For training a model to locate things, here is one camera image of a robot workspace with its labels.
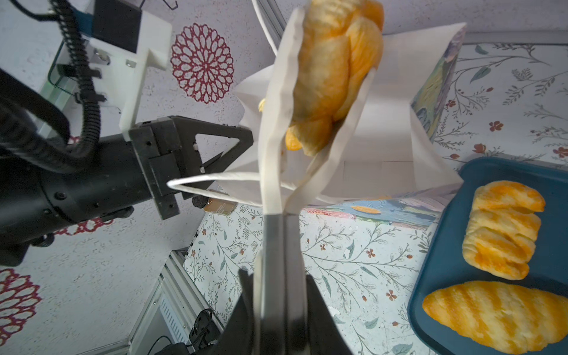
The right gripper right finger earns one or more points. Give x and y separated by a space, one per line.
322 169

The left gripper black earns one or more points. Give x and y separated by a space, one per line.
36 202

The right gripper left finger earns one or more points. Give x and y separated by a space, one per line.
281 293

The floral paper gift bag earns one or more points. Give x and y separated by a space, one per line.
388 156

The small twisted bread piece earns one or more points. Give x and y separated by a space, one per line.
342 43

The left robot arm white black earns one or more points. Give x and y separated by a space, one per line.
34 130

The striped bread roll upper left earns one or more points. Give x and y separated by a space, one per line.
502 229

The croissant bread lower left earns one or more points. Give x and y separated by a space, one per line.
509 318

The teal serving tray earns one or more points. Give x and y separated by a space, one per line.
494 280

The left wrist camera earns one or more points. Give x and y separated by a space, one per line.
120 41

